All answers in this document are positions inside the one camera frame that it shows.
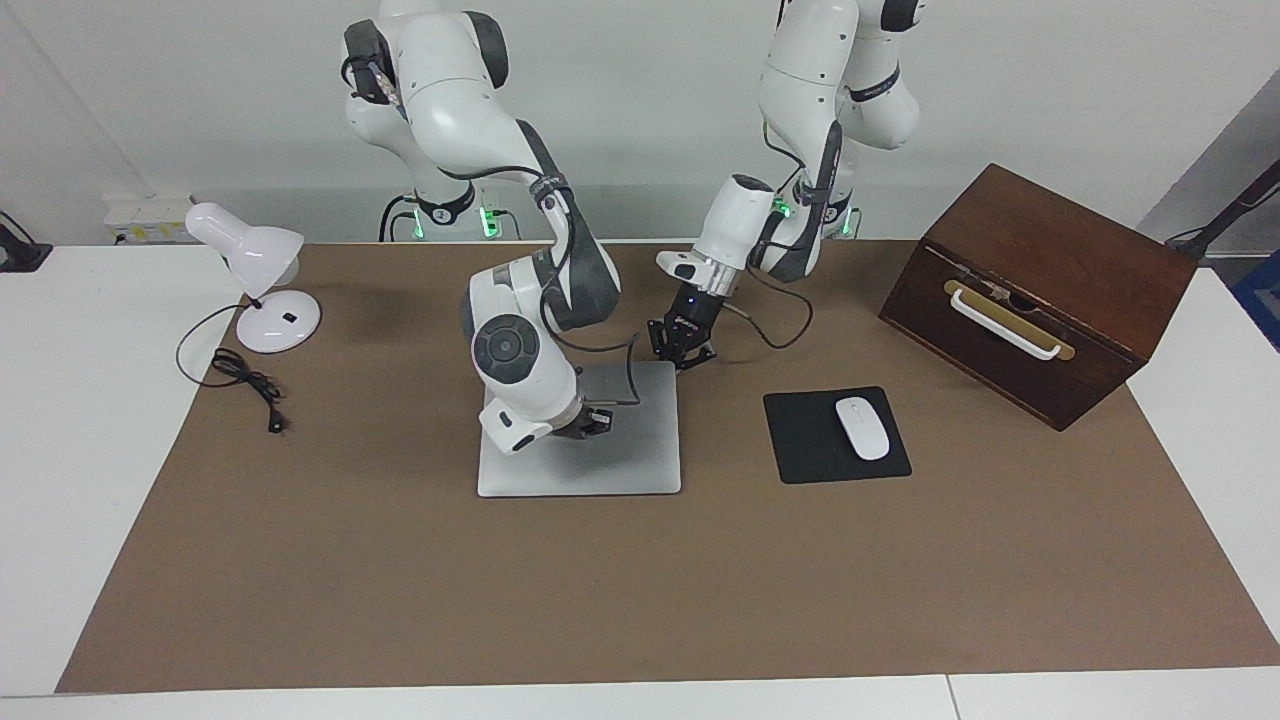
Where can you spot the blue bin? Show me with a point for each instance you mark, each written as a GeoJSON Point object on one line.
{"type": "Point", "coordinates": [1262, 295]}

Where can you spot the grey aluminium laptop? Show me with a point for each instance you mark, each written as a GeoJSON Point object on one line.
{"type": "Point", "coordinates": [600, 460]}

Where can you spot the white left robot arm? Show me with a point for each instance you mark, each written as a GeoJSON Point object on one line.
{"type": "Point", "coordinates": [815, 60]}

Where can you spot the white wall power strip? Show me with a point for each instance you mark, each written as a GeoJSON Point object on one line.
{"type": "Point", "coordinates": [150, 220]}

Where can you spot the black stand pole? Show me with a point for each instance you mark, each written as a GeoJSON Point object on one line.
{"type": "Point", "coordinates": [1225, 222]}

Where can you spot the black clamp mount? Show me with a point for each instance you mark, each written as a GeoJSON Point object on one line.
{"type": "Point", "coordinates": [20, 255]}

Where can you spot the white computer mouse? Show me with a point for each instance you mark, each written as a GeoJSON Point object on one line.
{"type": "Point", "coordinates": [862, 428]}

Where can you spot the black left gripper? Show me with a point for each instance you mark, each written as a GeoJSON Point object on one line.
{"type": "Point", "coordinates": [695, 310]}

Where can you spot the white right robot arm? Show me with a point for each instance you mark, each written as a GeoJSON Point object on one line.
{"type": "Point", "coordinates": [450, 90]}

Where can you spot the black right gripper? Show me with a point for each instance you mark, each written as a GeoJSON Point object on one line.
{"type": "Point", "coordinates": [580, 420]}

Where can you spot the dark brown wooden box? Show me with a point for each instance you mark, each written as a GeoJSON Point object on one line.
{"type": "Point", "coordinates": [1060, 240]}

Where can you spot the brown table mat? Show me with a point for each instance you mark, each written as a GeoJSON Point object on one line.
{"type": "Point", "coordinates": [600, 600]}

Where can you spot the black mouse pad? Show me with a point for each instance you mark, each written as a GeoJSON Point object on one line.
{"type": "Point", "coordinates": [800, 440]}

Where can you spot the white desk lamp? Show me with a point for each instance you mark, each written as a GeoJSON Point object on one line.
{"type": "Point", "coordinates": [280, 322]}

